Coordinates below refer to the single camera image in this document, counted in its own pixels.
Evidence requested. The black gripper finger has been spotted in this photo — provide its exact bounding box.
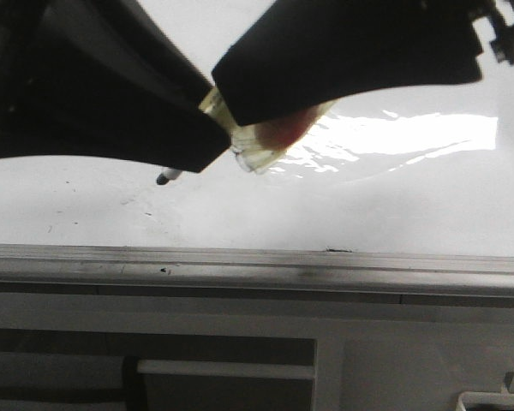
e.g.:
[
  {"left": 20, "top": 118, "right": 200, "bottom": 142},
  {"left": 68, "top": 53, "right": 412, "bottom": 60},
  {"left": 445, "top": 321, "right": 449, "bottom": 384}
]
[
  {"left": 0, "top": 1, "right": 230, "bottom": 173},
  {"left": 212, "top": 1, "right": 514, "bottom": 125}
]

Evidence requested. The white box corner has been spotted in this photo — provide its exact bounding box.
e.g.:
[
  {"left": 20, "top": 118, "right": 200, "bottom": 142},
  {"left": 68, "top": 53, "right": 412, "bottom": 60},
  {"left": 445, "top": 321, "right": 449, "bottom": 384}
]
[{"left": 454, "top": 372, "right": 514, "bottom": 411}]

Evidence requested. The large white whiteboard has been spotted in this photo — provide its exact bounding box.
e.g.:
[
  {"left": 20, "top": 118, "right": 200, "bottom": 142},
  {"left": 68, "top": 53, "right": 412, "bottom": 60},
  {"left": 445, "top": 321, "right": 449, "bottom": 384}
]
[{"left": 0, "top": 20, "right": 514, "bottom": 256}]

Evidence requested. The white whiteboard marker black tip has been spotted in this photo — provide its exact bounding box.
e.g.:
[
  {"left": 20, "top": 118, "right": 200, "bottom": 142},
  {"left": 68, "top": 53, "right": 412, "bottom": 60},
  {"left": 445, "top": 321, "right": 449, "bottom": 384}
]
[{"left": 156, "top": 86, "right": 333, "bottom": 186}]

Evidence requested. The aluminium whiteboard tray rail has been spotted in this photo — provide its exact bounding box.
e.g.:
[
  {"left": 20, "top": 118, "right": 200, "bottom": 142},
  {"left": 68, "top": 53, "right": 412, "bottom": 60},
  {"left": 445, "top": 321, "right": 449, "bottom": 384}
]
[{"left": 0, "top": 244, "right": 514, "bottom": 298}]

